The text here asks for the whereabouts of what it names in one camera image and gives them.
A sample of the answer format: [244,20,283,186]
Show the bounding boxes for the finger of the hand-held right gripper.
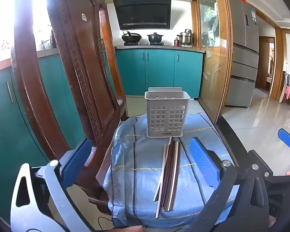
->
[247,150,290,192]
[277,128,290,151]

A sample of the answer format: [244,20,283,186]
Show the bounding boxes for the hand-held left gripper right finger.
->
[189,137,271,232]

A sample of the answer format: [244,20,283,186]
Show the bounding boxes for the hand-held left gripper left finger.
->
[10,137,93,232]

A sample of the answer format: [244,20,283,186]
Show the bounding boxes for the pile of mixed chopsticks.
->
[153,137,182,220]

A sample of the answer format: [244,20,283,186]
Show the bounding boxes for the grey plastic utensil basket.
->
[144,87,191,139]

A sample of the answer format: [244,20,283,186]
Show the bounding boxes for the blue checked cloth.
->
[103,112,240,230]

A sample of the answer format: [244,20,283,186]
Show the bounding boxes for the teal cabinets with window counter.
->
[0,49,116,223]

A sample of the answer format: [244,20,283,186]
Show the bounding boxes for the silver refrigerator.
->
[224,0,260,108]

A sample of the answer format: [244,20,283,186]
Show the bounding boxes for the teal cabinets under stove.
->
[115,48,204,99]

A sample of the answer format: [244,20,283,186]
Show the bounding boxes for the carved wooden chair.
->
[11,0,127,213]

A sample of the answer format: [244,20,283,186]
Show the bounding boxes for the frosted glass sliding door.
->
[195,0,233,124]

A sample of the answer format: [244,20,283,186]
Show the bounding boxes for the grey kitchen countertop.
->
[114,45,205,53]

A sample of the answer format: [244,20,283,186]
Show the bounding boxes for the black wok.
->
[121,31,142,43]

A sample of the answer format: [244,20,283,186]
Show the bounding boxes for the gas stove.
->
[123,42,165,46]

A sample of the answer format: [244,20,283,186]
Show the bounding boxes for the black lidded pot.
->
[147,32,164,44]

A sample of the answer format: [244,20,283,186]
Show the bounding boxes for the black range hood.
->
[113,0,172,31]

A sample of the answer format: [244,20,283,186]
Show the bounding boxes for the black cable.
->
[96,216,112,226]

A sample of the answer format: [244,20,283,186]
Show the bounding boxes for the wooden door frame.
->
[256,9,287,102]

